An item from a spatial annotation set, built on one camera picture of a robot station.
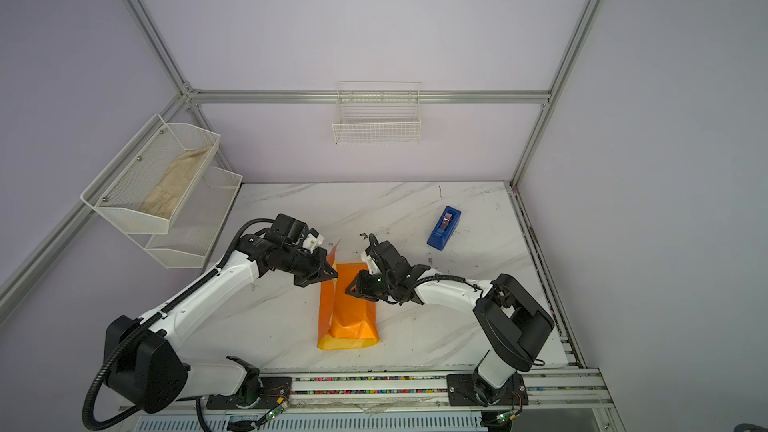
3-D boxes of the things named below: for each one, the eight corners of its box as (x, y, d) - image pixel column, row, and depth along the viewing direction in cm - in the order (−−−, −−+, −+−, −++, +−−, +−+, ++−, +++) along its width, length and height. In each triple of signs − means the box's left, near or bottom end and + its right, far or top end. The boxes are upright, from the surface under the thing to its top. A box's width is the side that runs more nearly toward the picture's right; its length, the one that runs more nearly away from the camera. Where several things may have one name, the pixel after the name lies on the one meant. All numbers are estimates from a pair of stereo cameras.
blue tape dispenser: (428, 244, 104) (429, 233, 99) (443, 216, 112) (446, 204, 107) (444, 251, 102) (446, 241, 97) (458, 222, 110) (462, 210, 105)
